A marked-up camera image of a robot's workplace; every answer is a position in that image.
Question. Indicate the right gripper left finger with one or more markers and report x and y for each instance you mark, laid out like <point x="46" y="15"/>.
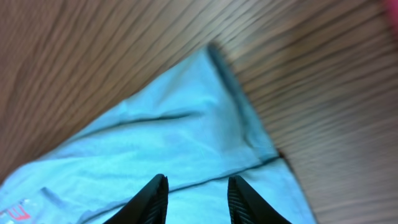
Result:
<point x="148" y="206"/>

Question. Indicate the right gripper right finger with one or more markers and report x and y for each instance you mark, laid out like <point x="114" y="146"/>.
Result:
<point x="246" y="206"/>

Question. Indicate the light blue printed t-shirt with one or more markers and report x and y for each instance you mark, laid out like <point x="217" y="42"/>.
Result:
<point x="192" y="124"/>

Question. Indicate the red t-shirt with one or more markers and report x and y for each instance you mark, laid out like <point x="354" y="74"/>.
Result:
<point x="392" y="13"/>

